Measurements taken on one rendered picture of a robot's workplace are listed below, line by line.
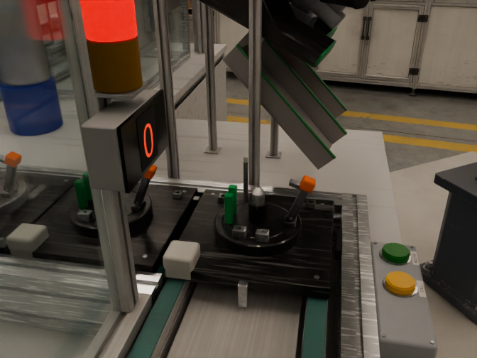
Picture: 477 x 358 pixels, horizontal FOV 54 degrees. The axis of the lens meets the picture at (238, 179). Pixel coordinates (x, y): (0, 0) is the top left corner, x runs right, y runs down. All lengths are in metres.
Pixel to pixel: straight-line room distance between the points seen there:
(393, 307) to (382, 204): 0.45
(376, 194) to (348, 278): 0.45
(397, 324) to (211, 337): 0.24
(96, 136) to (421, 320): 0.46
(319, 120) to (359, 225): 0.29
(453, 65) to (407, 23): 0.57
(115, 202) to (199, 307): 0.23
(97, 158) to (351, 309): 0.38
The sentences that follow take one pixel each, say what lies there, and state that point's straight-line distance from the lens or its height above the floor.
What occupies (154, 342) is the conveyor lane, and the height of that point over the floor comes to 0.95.
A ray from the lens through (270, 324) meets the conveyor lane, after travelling 0.69.
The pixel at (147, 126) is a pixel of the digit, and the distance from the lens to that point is 0.51.
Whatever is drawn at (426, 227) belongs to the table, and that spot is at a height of 0.86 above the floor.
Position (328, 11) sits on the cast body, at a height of 1.26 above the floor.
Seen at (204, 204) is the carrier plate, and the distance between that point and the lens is 0.84.
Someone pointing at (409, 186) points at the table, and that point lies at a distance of 1.19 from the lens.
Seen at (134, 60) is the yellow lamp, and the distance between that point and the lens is 0.49.
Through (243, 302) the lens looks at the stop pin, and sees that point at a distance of 0.69.
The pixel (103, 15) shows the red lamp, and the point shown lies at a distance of 0.47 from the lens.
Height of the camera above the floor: 1.40
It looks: 28 degrees down
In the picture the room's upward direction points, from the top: 1 degrees counter-clockwise
